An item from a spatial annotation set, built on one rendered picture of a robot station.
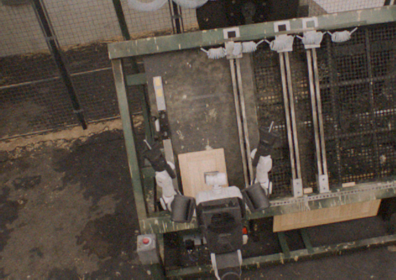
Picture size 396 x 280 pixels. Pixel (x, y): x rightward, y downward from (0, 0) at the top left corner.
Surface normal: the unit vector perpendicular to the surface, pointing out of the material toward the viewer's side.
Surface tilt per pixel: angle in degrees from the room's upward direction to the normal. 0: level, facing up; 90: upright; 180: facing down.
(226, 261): 22
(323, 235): 0
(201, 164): 59
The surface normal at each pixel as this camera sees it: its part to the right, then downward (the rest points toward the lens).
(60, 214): -0.09, -0.77
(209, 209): -0.13, -0.96
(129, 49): 0.06, 0.13
